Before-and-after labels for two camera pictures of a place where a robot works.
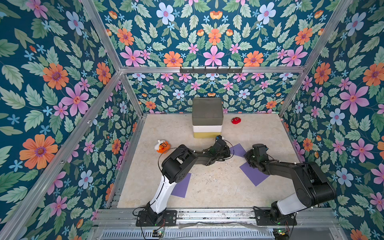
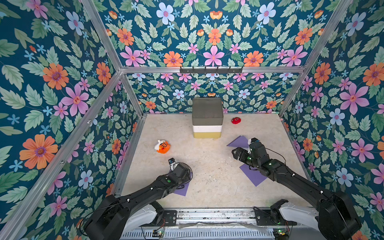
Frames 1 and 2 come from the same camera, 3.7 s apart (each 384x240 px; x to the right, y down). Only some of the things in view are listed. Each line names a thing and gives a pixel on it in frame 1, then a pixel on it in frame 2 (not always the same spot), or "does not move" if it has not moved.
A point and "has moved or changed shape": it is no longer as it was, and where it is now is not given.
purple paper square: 238,150 has moved or changed shape
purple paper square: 181,188 does not move
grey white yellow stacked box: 207,117 does not move
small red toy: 236,120 does not move
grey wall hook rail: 211,71 does not move
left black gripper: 226,153 to 187,176
